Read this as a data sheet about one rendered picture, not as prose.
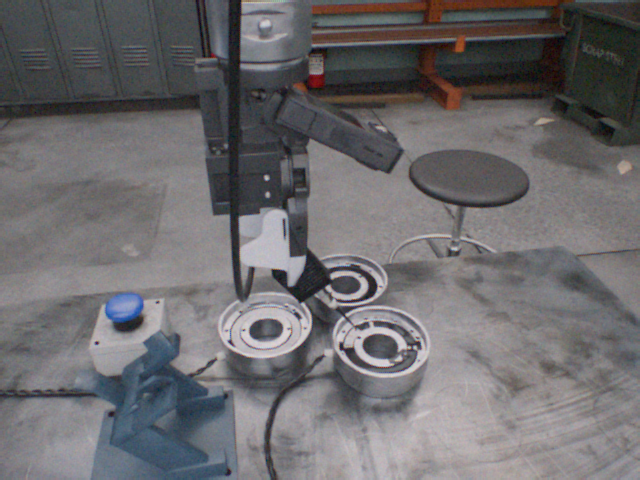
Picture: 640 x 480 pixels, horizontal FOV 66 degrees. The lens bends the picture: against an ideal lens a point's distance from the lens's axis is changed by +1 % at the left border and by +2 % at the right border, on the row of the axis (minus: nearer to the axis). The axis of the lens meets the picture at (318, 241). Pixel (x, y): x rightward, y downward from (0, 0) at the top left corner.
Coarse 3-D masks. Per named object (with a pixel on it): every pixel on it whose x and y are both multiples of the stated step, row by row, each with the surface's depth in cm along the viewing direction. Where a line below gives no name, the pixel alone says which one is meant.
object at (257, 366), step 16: (240, 304) 58; (256, 304) 59; (272, 304) 59; (288, 304) 59; (304, 304) 57; (224, 320) 56; (256, 320) 57; (272, 320) 57; (288, 320) 57; (304, 320) 57; (224, 336) 55; (256, 336) 58; (288, 336) 55; (304, 336) 53; (224, 352) 54; (240, 352) 51; (288, 352) 51; (304, 352) 54; (240, 368) 53; (256, 368) 52; (272, 368) 52; (288, 368) 53
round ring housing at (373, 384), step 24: (360, 312) 57; (384, 312) 57; (336, 336) 54; (360, 336) 55; (384, 336) 55; (336, 360) 52; (384, 360) 52; (360, 384) 50; (384, 384) 49; (408, 384) 50
